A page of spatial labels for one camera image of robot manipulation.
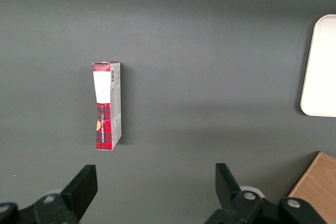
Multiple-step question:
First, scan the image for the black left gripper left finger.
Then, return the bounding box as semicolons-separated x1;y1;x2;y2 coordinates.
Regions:
0;164;98;224

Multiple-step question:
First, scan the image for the cream plastic tray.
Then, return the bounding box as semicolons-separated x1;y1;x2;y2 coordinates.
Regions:
299;14;336;118

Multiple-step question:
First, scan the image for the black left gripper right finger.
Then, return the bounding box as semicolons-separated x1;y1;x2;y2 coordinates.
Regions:
204;163;329;224

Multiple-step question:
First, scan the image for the wooden drawer cabinet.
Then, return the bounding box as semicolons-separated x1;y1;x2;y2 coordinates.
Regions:
287;151;336;224

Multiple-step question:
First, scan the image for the red plaid carton box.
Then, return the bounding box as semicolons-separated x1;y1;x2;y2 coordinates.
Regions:
91;61;123;151

